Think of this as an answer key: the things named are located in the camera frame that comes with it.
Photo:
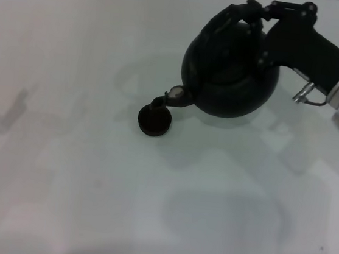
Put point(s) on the dark brown teacup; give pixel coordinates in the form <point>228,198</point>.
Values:
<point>154,122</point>

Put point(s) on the black round teapot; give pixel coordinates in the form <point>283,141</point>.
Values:
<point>237,98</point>

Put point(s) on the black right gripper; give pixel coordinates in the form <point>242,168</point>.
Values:
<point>304,44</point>

